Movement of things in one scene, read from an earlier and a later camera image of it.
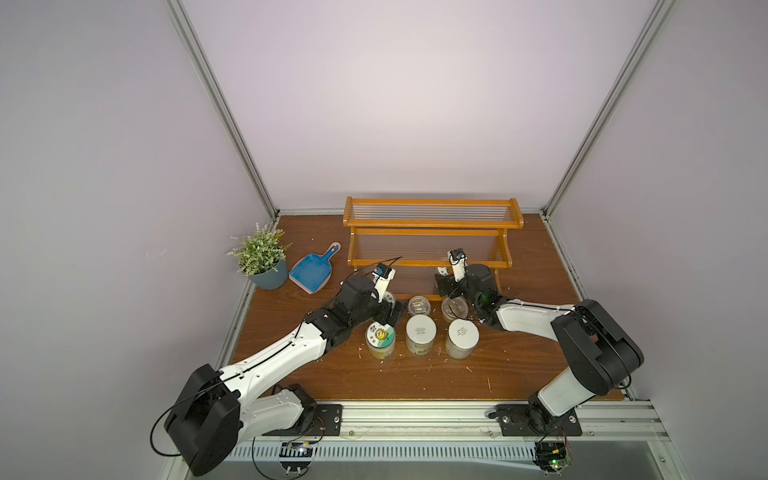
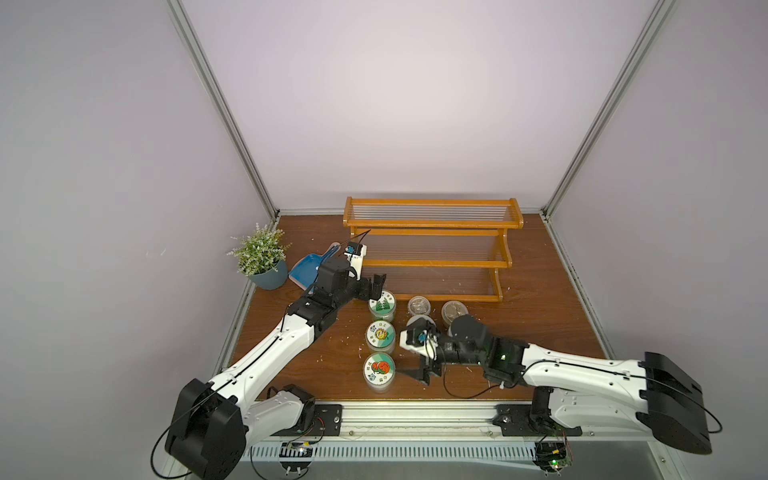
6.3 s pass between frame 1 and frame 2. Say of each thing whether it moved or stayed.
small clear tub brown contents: stayed
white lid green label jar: stayed
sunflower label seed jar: stayed
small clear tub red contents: stayed
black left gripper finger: moved
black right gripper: moved
